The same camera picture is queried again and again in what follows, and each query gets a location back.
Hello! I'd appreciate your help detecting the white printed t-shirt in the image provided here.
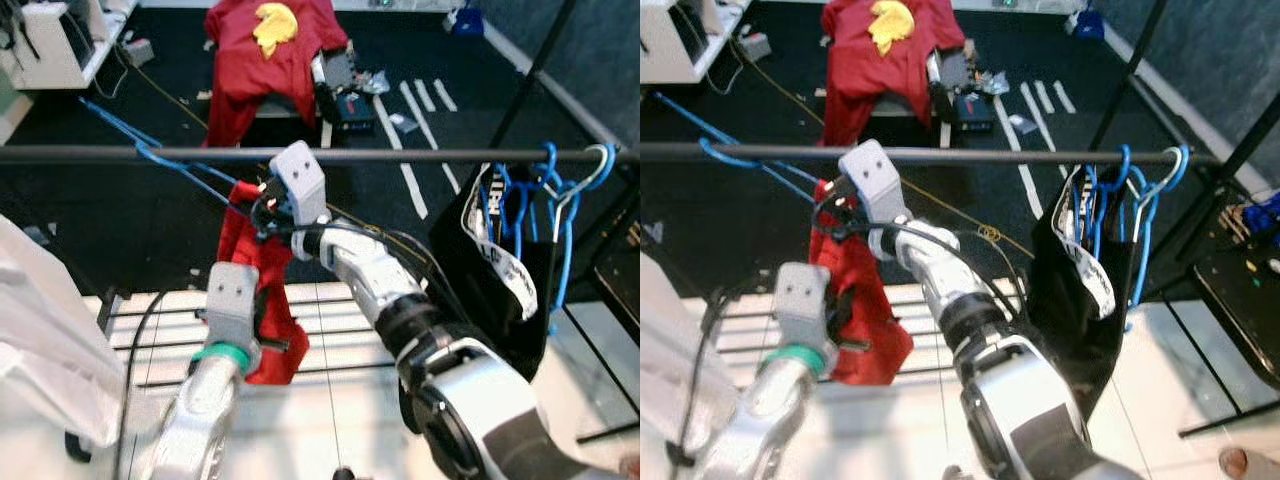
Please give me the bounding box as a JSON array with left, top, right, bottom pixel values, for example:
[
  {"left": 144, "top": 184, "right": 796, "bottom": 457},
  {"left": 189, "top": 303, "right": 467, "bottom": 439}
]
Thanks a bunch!
[{"left": 0, "top": 215, "right": 131, "bottom": 446}]

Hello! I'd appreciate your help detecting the white wire hanger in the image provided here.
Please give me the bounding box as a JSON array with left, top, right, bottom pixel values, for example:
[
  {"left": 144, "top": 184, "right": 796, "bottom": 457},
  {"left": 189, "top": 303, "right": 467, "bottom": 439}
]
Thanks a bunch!
[
  {"left": 553, "top": 150, "right": 613, "bottom": 241},
  {"left": 1130, "top": 150, "right": 1189, "bottom": 216}
]

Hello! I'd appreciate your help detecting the black metal clothes rack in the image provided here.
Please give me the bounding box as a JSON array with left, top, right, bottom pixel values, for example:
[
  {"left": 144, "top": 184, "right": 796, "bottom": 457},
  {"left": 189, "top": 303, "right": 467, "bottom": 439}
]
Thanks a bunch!
[
  {"left": 640, "top": 0, "right": 1280, "bottom": 441},
  {"left": 0, "top": 0, "right": 641, "bottom": 446}
]

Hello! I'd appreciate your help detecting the red shirt with yellow print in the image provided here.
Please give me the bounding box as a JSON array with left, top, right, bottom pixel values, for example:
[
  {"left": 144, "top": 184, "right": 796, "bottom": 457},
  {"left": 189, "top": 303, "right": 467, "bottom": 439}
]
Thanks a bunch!
[
  {"left": 820, "top": 0, "right": 969, "bottom": 149},
  {"left": 205, "top": 0, "right": 351, "bottom": 149}
]

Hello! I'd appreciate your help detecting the white shelf unit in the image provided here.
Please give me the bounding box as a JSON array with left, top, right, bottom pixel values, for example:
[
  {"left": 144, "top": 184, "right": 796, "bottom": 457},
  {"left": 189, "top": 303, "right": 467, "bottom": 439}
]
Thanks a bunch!
[
  {"left": 640, "top": 0, "right": 746, "bottom": 86},
  {"left": 0, "top": 0, "right": 136, "bottom": 91}
]

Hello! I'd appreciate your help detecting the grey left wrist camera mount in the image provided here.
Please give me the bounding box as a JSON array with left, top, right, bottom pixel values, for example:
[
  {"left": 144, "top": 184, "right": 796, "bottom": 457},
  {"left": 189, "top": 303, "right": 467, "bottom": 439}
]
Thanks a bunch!
[
  {"left": 203, "top": 262, "right": 261, "bottom": 346},
  {"left": 775, "top": 262, "right": 836, "bottom": 351}
]

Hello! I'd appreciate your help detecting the red garment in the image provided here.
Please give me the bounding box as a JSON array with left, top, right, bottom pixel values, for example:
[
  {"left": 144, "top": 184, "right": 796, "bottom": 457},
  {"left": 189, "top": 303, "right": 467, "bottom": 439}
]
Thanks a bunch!
[
  {"left": 812, "top": 180, "right": 916, "bottom": 386},
  {"left": 218, "top": 180, "right": 311, "bottom": 386}
]

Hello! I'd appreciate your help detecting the yellow cord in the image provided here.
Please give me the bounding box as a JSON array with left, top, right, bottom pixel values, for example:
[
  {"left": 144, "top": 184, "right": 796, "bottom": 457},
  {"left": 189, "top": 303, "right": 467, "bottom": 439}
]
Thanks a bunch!
[
  {"left": 740, "top": 45, "right": 1036, "bottom": 261},
  {"left": 130, "top": 50, "right": 443, "bottom": 263}
]

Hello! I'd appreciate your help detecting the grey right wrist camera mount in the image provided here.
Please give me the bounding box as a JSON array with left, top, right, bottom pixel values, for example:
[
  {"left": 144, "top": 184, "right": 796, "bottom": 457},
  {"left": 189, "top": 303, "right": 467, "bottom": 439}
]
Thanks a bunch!
[
  {"left": 270, "top": 140, "right": 329, "bottom": 229},
  {"left": 838, "top": 140, "right": 909, "bottom": 226}
]

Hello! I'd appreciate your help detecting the blue plastic clothes hanger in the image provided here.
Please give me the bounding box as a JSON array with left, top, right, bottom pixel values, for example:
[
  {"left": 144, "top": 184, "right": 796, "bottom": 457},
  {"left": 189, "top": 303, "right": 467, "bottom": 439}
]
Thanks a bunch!
[
  {"left": 1085, "top": 145, "right": 1136, "bottom": 251},
  {"left": 1125, "top": 148, "right": 1191, "bottom": 306},
  {"left": 655, "top": 92, "right": 851, "bottom": 206},
  {"left": 78, "top": 96, "right": 281, "bottom": 246},
  {"left": 485, "top": 142, "right": 561, "bottom": 263},
  {"left": 548, "top": 145, "right": 616, "bottom": 336}
]

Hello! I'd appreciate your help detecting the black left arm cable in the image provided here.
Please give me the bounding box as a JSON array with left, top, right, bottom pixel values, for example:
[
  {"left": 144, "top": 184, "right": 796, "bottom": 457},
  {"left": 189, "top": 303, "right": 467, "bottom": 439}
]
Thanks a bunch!
[
  {"left": 675, "top": 290, "right": 731, "bottom": 471},
  {"left": 115, "top": 290, "right": 169, "bottom": 480}
]

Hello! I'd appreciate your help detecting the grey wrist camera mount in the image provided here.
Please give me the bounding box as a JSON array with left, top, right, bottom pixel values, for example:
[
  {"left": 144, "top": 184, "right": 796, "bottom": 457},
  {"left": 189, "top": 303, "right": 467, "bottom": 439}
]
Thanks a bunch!
[
  {"left": 775, "top": 262, "right": 836, "bottom": 351},
  {"left": 270, "top": 140, "right": 329, "bottom": 229},
  {"left": 203, "top": 262, "right": 261, "bottom": 346},
  {"left": 838, "top": 140, "right": 909, "bottom": 226}
]

